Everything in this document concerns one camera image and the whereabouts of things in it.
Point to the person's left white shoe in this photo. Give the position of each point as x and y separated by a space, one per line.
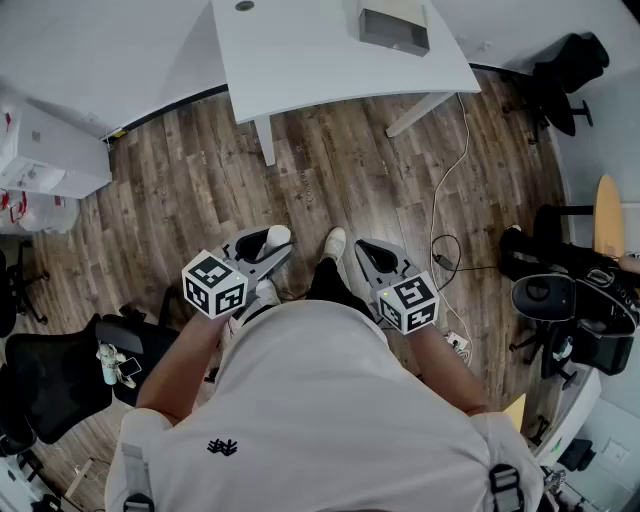
278 236

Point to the person's white shirt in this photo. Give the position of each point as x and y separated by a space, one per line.
320 410

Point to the white power strip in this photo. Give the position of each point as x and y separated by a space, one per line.
459 341

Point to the person's right forearm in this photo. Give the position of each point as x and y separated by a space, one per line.
442 370

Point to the person's white shoe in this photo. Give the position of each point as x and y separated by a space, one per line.
335 242
278 236

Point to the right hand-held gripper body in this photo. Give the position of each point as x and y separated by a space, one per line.
407 302

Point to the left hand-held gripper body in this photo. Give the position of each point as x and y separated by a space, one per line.
215 287

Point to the white cabinet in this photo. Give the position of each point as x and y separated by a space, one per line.
45 150

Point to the grey box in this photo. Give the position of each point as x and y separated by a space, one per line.
392 27

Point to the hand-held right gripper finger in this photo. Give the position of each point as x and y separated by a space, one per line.
366 270
402 257

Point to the white plastic bag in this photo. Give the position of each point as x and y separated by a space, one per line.
40 212

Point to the black swivel chair base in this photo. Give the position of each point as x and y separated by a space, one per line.
22 280

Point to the yellow round board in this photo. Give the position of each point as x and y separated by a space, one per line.
608 215

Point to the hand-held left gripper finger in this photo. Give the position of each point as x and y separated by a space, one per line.
272 262
241 235

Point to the white table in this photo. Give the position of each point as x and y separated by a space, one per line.
320 55

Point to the black mesh office chair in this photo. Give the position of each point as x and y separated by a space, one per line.
55 380

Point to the person's left forearm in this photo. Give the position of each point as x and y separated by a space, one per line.
180 370

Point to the person's black trouser leg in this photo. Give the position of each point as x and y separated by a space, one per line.
332 285

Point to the tan cardboard piece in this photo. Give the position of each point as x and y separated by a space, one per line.
516 412

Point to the smartphone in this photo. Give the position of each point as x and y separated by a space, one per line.
131 366

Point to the person's right white shoe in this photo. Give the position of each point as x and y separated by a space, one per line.
335 242

